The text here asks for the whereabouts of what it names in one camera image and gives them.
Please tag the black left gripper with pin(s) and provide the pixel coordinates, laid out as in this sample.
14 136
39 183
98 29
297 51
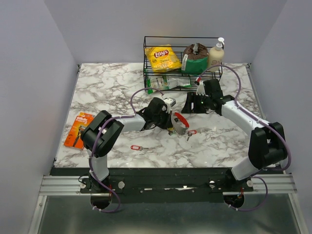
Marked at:
167 124

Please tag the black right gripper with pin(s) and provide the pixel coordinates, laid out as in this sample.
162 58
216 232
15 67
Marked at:
191 97

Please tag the key with green tag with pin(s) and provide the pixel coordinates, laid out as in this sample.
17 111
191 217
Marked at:
171 131

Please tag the lone key with red tag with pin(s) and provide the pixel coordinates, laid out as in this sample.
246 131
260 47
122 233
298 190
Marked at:
138 148

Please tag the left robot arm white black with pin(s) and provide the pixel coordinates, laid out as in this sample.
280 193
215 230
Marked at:
101 134

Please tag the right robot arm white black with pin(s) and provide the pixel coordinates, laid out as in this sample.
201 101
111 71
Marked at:
267 140

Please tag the green white snack packet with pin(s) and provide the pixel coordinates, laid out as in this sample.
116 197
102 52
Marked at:
167 83

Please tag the green brown coffee bag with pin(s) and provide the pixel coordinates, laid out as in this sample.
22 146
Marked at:
195 59

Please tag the cream pump lotion bottle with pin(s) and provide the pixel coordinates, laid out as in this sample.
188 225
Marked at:
216 53

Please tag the yellow Lays chips bag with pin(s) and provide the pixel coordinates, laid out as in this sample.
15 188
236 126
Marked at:
162 58

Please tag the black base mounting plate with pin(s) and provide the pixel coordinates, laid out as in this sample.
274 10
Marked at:
163 185

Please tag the orange Gillette razor box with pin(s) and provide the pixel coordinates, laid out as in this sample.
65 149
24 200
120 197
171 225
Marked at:
73 139

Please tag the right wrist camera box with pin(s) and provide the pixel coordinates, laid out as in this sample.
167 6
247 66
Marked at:
200 89

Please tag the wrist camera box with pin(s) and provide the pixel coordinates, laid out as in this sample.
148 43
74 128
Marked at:
170 102
200 89

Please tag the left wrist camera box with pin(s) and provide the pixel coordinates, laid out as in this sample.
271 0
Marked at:
170 102

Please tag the black wire rack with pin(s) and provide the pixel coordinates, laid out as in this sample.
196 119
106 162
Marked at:
179 44

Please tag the aluminium frame rail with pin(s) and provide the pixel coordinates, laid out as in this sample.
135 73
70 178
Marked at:
69 185

